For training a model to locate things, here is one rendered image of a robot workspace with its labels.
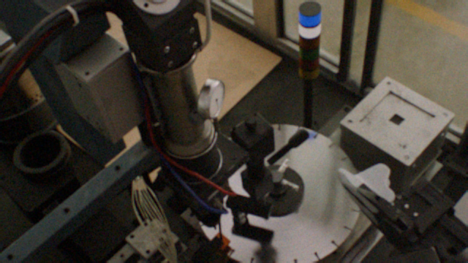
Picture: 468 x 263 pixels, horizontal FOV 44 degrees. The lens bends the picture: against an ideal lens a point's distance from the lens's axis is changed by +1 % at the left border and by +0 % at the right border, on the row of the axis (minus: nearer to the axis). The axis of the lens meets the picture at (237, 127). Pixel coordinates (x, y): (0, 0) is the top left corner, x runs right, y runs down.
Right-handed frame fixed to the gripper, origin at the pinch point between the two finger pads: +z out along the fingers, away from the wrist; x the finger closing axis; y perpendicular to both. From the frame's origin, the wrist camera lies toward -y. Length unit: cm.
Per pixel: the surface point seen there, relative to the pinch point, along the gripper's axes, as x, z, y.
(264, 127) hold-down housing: 4.6, 12.4, -3.6
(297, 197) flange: -25.4, 12.9, -1.8
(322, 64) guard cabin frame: -49, 47, 33
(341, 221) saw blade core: -26.9, 4.0, 1.4
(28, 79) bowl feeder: -19, 76, -29
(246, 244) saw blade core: -24.1, 11.8, -15.1
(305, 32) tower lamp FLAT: -14.0, 34.5, 21.2
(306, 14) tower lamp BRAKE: -9.5, 34.6, 22.3
